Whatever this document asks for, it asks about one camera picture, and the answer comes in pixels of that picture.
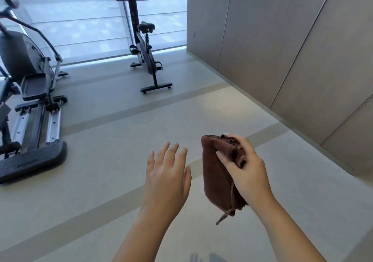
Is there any translucent window blind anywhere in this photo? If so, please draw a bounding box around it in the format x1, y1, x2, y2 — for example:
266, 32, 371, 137
0, 0, 188, 67

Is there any person's right forearm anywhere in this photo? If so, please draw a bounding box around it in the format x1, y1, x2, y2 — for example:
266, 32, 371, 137
251, 196, 328, 262

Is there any black elliptical machine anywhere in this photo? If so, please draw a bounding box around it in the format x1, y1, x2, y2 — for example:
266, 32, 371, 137
0, 0, 69, 184

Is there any person's right hand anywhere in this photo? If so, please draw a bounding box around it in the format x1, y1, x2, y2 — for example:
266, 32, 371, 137
216, 133, 276, 213

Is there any black exercise bike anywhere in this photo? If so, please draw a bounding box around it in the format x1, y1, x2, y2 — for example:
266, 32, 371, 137
107, 0, 173, 94

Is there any brown cleaning cloth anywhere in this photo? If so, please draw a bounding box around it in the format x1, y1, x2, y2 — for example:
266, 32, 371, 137
201, 134, 250, 226

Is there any person's left hand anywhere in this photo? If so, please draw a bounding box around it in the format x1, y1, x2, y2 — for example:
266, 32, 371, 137
137, 141, 192, 227

